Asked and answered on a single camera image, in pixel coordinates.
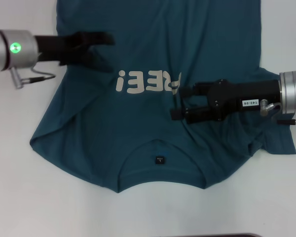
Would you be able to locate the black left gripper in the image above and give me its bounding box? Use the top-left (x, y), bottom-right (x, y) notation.
top-left (34, 31), bottom-right (115, 74)

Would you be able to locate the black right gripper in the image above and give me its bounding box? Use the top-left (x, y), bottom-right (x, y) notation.
top-left (170, 79), bottom-right (283, 125)

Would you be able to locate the teal t-shirt with beige print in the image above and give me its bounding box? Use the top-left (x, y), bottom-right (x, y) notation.
top-left (29, 0), bottom-right (296, 195)

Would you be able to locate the left gripper cable with connector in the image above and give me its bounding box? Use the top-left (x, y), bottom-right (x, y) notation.
top-left (10, 66), bottom-right (57, 90)

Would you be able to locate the gripper cable with connector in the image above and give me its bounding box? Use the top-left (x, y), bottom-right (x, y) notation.
top-left (260, 99), bottom-right (296, 129)
top-left (10, 66), bottom-right (57, 90)

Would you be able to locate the right gripper cable with connector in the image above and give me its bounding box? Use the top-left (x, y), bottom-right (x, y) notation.
top-left (260, 99), bottom-right (296, 129)

